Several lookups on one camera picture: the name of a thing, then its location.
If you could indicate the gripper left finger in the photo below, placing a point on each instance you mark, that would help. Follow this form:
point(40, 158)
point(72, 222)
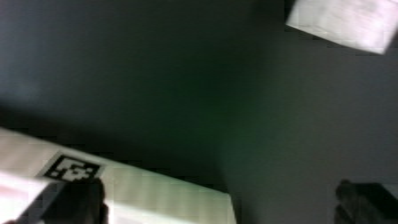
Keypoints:
point(79, 206)

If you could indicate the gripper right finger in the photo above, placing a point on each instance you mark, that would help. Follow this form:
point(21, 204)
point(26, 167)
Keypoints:
point(367, 204)

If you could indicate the white square tabletop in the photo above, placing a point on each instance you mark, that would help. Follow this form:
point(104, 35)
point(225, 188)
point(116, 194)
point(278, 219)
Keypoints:
point(150, 199)

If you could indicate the white leg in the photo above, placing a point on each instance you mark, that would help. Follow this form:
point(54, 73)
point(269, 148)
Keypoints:
point(353, 22)

